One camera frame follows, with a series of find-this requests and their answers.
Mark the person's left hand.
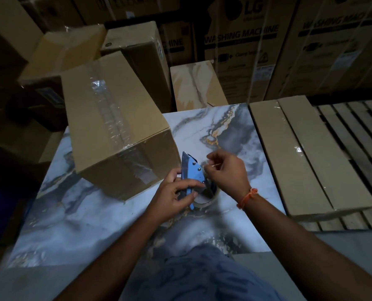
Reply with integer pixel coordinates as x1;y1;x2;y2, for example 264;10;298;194
145;168;205;226

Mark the person's right hand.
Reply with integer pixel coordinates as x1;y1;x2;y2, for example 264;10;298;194
206;149;252;204

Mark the blue tape dispenser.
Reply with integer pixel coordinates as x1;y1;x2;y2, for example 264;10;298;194
180;151;218;211

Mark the clear packing tape roll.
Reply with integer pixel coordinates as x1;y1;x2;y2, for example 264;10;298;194
190;176;221;213

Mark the person's right forearm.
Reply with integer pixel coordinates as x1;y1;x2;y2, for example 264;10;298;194
240;193;372;301

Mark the person's left forearm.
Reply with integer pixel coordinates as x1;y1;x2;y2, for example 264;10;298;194
55;212;171;301

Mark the orange thread wristband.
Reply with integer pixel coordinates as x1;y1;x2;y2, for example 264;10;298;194
236;188;259;210

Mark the marble pattern tile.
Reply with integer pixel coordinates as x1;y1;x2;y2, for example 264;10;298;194
170;60;229;112

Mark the blue patterned clothing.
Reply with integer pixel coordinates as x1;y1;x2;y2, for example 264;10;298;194
120;244;287;301

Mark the long flat cardboard box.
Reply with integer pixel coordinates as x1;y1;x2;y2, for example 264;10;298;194
249;95;372;222

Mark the taped brown cardboard box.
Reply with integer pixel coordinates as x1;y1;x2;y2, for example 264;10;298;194
60;51;182;202

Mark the large printed appliance carton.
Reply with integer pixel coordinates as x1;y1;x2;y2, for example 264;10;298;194
203;0;300;104
264;0;372;101

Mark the small printed appliance carton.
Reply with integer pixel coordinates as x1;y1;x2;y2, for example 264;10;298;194
159;21;199;67

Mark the upright brown cardboard box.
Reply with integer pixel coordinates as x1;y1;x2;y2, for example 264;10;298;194
100;21;174;114

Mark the wooden pallet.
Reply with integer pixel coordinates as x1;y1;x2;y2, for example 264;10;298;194
297;98;372;232

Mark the tan cardboard box with film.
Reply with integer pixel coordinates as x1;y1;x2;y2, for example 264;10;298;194
18;24;107;91

